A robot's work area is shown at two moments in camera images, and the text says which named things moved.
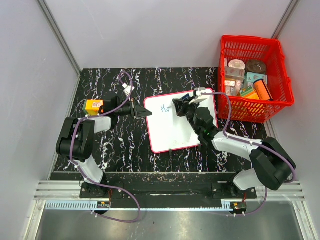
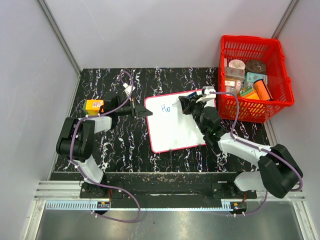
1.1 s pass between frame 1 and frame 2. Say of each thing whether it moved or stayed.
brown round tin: stayed
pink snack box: stayed
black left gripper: stayed
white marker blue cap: moved
